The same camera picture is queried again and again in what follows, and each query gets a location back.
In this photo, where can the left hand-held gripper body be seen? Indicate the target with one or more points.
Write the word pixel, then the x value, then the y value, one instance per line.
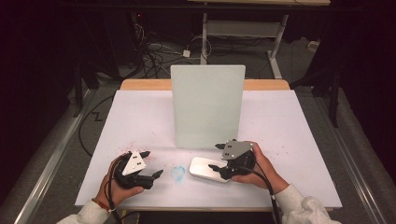
pixel 134 165

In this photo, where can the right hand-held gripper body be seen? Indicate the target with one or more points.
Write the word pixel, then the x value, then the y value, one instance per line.
pixel 238 151

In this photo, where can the white whiteboard eraser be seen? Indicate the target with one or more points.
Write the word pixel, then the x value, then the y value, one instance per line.
pixel 202 168

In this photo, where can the person's left hand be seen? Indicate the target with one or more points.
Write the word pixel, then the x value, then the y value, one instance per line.
pixel 118 194

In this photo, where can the person's right hand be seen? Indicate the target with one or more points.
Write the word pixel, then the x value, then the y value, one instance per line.
pixel 264 174

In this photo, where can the white table mat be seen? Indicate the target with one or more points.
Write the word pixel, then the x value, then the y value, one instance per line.
pixel 140 118

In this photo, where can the pale green glass whiteboard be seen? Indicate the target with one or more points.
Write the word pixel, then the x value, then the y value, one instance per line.
pixel 207 105

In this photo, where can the wooden table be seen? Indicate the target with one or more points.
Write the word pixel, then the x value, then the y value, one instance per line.
pixel 146 84

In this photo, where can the white power adapter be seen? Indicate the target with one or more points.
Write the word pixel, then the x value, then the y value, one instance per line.
pixel 186 53

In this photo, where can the grey metal floor rail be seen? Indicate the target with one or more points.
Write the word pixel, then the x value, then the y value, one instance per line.
pixel 348 149
pixel 53 161

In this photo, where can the white metal desk frame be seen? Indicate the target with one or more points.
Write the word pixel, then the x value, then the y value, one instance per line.
pixel 243 28

